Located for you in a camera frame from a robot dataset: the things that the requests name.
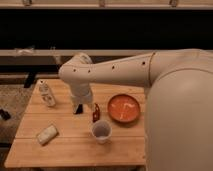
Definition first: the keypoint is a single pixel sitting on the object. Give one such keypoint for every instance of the orange plate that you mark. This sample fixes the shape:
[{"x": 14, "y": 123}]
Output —
[{"x": 123, "y": 108}]

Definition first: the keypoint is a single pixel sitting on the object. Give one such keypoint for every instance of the black object on floor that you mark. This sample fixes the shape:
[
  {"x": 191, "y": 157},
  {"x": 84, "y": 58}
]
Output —
[{"x": 4, "y": 115}]

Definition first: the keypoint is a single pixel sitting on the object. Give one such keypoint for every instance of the red small bottle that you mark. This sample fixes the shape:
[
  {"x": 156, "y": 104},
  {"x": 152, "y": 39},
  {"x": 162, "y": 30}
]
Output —
[{"x": 96, "y": 113}]

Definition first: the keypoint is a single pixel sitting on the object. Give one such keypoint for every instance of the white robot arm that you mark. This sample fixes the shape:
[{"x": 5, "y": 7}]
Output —
[{"x": 178, "y": 119}]

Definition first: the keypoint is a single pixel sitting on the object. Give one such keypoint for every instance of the grey shelf rail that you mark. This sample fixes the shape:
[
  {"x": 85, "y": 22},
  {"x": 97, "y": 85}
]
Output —
[{"x": 48, "y": 57}]

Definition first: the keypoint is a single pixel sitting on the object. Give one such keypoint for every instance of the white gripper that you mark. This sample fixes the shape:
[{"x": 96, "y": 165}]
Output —
[{"x": 81, "y": 94}]

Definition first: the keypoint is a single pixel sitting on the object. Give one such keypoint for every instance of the wooden table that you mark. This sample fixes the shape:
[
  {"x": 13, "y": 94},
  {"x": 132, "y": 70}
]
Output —
[{"x": 74, "y": 145}]

